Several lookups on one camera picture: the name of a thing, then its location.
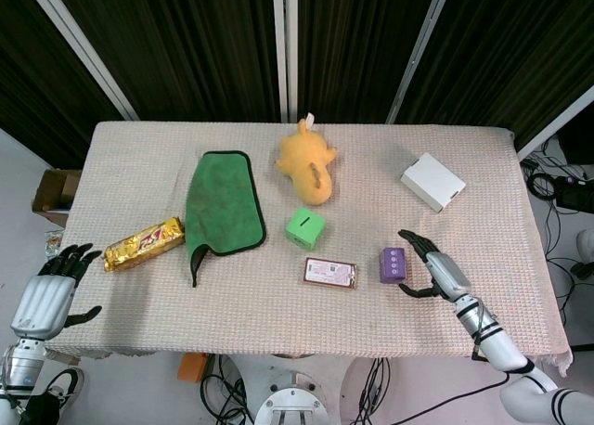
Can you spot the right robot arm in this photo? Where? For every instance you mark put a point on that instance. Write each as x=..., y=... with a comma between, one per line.
x=501, y=346

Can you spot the white folding screen frame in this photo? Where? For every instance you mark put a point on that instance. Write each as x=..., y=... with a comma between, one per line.
x=287, y=49

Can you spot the brown snack packet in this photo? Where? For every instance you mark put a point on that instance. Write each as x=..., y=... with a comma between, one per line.
x=329, y=273

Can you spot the brown cardboard box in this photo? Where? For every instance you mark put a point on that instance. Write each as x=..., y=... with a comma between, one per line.
x=53, y=190

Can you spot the green microfiber cloth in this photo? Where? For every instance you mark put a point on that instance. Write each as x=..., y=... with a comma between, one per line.
x=226, y=202

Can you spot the beige woven tablecloth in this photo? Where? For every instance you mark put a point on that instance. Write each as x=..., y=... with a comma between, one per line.
x=325, y=323

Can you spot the robot base column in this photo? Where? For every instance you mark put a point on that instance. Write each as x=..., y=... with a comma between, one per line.
x=297, y=397

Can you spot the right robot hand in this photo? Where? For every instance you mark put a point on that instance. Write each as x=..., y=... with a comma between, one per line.
x=436, y=269

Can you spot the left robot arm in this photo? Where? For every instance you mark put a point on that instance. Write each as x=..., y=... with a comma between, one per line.
x=18, y=374

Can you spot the black and white sneaker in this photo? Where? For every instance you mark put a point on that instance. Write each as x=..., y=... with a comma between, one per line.
x=65, y=385

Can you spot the purple small box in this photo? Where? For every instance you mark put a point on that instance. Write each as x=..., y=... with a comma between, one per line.
x=394, y=265

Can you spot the yellow plush toy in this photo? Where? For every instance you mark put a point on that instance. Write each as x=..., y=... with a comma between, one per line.
x=310, y=167

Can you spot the gold foil snack pack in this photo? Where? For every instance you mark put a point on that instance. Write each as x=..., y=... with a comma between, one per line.
x=141, y=248

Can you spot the white cardboard box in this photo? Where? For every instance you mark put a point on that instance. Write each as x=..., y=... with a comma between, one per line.
x=432, y=181

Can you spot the orange box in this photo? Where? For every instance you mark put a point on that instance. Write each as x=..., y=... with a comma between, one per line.
x=191, y=367

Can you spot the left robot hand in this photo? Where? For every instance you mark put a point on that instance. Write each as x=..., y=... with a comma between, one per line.
x=44, y=300

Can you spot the green cube box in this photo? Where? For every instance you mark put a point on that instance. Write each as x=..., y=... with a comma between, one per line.
x=306, y=229

